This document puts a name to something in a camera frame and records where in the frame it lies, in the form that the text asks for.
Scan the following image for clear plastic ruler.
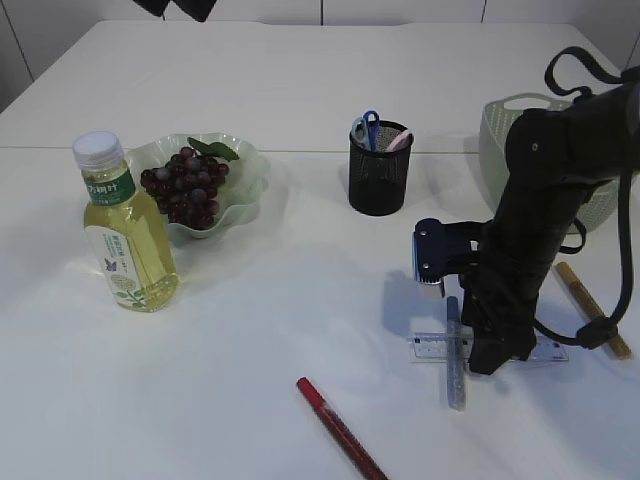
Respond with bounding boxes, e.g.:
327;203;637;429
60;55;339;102
408;332;569;363

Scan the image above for yellow tea bottle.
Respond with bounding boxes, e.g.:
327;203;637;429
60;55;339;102
72;131;179;313

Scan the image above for green woven plastic basket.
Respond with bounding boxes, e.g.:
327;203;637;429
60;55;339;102
479;93;619;232

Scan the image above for green wavy glass plate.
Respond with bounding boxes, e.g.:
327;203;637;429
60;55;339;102
125;132;270;242

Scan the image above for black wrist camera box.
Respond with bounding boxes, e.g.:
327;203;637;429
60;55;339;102
412;218;487;299

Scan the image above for blue scissors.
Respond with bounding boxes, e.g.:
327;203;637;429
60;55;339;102
351;110;380;151

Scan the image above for red glitter pen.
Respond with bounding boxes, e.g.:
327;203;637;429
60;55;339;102
296;377;389;480

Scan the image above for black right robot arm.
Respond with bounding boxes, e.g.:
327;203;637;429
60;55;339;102
459;46;639;375

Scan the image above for silver glitter pen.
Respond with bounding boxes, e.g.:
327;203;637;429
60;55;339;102
446;296;466;412

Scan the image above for gold glitter pen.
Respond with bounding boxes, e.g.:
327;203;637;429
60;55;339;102
554;262;633;361

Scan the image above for purple artificial grape bunch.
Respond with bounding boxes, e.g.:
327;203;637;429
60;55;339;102
140;137;240;231

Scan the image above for pink scissors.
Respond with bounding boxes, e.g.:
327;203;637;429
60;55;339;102
385;129;413;153

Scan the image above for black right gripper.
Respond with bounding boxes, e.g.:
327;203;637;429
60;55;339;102
460;224;555;375

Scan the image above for black mesh pen holder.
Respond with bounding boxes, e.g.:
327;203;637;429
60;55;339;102
347;120;414;216

